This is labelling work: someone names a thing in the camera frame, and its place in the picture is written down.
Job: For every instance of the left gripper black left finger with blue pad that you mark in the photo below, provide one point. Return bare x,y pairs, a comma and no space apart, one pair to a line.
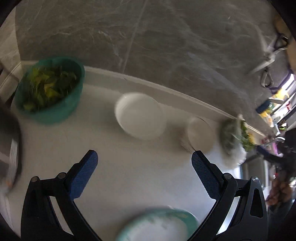
49,211

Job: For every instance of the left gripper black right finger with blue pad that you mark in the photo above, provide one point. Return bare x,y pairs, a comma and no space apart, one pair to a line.
239,212

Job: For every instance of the teal floral plate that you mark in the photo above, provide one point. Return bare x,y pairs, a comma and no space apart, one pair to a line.
166,223

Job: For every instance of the brown-rimmed floral bowl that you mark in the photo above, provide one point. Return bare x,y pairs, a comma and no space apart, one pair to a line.
197,136

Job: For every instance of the white deep bowl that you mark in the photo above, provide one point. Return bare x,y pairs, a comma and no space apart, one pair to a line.
140,116

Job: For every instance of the right hand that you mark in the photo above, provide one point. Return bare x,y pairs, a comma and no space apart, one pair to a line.
280,192

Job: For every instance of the bag of green vegetables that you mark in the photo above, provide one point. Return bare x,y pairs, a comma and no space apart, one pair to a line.
236,141

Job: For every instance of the hanging scissors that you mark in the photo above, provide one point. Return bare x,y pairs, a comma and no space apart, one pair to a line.
279,43

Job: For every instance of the teal colander with greens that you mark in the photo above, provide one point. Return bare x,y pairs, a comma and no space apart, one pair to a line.
50,90

